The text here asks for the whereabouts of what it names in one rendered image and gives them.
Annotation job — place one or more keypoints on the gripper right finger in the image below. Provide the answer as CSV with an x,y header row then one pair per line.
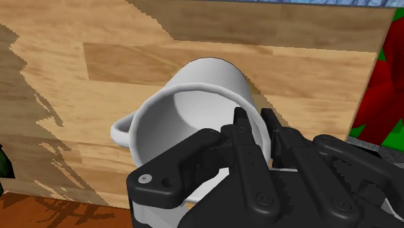
x,y
315,176

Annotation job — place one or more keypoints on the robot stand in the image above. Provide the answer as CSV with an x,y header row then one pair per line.
x,y
386,94

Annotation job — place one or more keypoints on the white mug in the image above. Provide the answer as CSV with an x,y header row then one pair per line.
x,y
202,91

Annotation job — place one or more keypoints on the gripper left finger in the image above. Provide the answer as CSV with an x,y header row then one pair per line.
x,y
249,170

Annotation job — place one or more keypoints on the dark green object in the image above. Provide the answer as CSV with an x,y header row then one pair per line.
x,y
4,164

